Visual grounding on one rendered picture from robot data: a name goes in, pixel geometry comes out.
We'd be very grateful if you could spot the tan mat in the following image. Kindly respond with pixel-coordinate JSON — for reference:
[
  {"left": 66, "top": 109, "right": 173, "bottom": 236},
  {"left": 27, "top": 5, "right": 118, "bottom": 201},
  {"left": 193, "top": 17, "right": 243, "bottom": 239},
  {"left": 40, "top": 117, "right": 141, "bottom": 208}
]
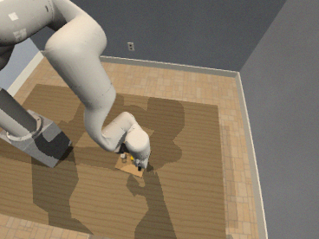
[{"left": 115, "top": 152, "right": 145, "bottom": 178}]

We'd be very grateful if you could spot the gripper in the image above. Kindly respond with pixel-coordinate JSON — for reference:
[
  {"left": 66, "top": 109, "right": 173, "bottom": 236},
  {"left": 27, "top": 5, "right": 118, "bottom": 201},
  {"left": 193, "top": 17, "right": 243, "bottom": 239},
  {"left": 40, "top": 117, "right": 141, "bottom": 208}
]
[{"left": 133, "top": 156, "right": 149, "bottom": 171}]

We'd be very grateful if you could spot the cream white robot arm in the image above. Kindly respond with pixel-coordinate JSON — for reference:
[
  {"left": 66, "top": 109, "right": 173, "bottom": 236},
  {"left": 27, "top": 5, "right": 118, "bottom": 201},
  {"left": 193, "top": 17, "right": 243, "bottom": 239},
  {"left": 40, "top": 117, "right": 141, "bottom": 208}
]
[{"left": 0, "top": 0, "right": 150, "bottom": 164}]

